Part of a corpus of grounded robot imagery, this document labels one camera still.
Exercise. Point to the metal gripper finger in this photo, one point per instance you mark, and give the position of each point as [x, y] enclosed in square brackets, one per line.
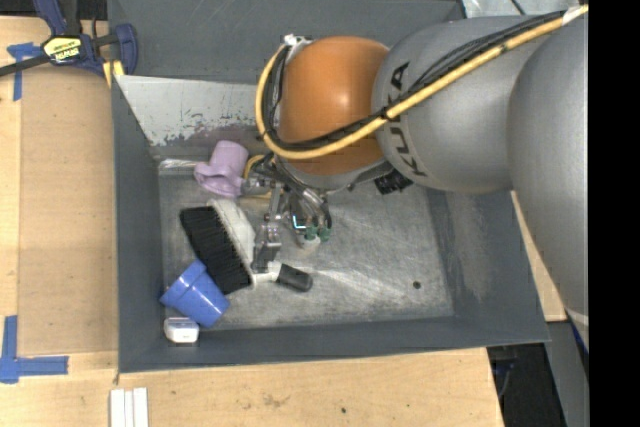
[274, 240]
[259, 255]

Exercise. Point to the white brush with black bristles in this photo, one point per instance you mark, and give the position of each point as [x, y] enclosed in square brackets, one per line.
[220, 245]

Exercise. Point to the blue plastic cup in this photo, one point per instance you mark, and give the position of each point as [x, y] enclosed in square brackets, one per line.
[197, 292]

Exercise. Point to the lilac plastic cup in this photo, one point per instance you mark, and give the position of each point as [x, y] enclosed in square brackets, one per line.
[225, 170]

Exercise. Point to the grey metal bin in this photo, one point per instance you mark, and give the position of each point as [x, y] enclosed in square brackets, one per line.
[370, 265]

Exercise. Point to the small white box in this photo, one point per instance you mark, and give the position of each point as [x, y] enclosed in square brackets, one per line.
[181, 330]

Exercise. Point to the clear plastic packet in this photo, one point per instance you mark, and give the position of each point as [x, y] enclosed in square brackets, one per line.
[177, 164]

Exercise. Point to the pale wood board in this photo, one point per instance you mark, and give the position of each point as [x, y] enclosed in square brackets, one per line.
[65, 215]

